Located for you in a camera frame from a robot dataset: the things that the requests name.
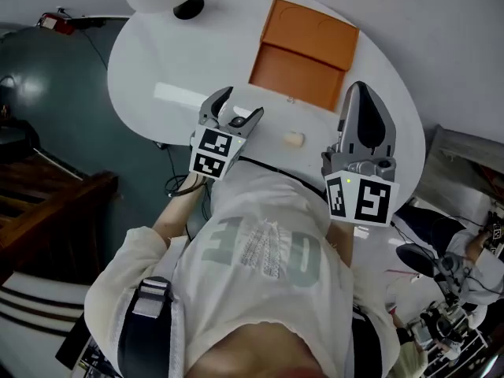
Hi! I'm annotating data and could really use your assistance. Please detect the dark wooden furniture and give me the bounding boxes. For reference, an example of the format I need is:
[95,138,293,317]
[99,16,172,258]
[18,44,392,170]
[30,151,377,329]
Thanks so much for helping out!
[0,159,119,287]

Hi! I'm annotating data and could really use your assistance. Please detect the person's right forearm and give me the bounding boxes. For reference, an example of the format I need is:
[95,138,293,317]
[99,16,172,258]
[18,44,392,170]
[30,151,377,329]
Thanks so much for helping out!
[326,220,355,269]

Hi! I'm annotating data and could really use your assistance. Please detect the white equipment rack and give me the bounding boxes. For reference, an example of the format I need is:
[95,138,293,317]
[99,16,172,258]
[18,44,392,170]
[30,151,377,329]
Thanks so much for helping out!
[409,301,493,378]

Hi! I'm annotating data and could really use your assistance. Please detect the black case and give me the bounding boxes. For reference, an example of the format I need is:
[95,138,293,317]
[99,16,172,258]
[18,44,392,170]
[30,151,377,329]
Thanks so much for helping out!
[0,118,40,161]

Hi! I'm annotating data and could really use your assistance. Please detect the person's left forearm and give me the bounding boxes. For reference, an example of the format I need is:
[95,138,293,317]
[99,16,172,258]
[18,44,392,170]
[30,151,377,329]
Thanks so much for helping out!
[151,171,213,247]

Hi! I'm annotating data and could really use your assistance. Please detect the grey shelf cabinet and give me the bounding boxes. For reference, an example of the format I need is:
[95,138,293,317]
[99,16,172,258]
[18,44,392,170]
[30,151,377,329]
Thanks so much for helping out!
[417,126,504,212]

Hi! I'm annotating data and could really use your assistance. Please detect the black shoulder strap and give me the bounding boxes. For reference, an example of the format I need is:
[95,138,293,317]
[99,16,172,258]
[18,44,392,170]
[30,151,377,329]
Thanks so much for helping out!
[352,309,389,378]
[117,276,176,378]

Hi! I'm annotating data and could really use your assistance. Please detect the white black-striped platform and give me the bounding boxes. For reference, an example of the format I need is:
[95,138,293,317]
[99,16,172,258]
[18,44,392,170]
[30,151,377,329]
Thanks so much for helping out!
[0,273,95,378]

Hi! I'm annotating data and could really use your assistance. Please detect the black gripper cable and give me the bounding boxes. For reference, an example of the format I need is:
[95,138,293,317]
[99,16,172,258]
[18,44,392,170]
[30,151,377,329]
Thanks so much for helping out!
[163,143,213,200]

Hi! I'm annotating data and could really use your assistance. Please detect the person's chin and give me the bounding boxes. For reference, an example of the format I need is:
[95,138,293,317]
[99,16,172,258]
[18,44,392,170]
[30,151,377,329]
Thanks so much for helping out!
[188,320,330,378]

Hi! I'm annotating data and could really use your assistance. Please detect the white round table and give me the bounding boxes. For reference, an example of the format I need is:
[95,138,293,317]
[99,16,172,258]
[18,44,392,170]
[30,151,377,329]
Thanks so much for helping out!
[106,0,426,208]

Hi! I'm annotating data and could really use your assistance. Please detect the red fire extinguisher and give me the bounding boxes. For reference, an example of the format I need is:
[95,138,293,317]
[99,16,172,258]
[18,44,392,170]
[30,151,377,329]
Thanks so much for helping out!
[37,12,76,35]

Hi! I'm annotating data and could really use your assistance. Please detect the person's white t-shirt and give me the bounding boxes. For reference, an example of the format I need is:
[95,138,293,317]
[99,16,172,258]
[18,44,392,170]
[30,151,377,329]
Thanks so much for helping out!
[84,157,401,378]

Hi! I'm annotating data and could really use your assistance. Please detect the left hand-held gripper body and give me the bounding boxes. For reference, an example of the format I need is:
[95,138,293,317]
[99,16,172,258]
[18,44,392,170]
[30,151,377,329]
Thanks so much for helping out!
[187,116,249,182]

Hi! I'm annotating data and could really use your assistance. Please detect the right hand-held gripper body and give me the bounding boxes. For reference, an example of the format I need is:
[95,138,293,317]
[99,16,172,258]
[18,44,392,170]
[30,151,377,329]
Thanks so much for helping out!
[321,146,401,228]

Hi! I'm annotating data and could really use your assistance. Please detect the orange box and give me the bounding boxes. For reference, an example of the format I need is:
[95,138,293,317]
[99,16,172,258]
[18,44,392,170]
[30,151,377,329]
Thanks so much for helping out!
[248,0,360,113]

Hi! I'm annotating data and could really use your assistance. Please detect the small cream object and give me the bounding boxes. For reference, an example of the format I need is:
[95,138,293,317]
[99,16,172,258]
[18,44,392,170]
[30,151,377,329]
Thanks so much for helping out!
[283,131,306,149]

